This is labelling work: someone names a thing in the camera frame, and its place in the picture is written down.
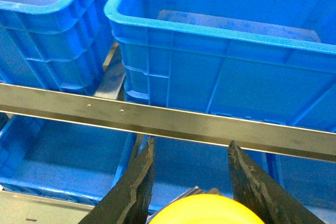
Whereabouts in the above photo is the metal roller rack frame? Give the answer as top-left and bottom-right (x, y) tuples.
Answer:
(93, 42), (125, 100)

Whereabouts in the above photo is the metal shelf front rail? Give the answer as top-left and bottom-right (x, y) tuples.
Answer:
(1, 84), (335, 162)

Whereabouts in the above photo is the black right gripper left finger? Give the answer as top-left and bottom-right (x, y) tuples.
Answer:
(79, 137), (155, 223)

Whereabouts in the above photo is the blue right crate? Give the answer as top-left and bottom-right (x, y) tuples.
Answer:
(275, 155), (335, 209)

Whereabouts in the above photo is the yellow mushroom push button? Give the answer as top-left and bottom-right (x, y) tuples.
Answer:
(146, 186), (264, 223)

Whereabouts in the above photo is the blue lower left crate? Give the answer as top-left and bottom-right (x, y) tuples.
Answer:
(1, 115), (136, 206)

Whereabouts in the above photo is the blue lower centre crate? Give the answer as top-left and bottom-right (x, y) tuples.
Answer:
(146, 136), (276, 214)

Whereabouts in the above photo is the large blue centre crate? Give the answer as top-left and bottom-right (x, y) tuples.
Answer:
(104, 0), (335, 132)

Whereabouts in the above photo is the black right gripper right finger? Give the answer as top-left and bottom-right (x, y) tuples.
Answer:
(227, 141), (323, 223)

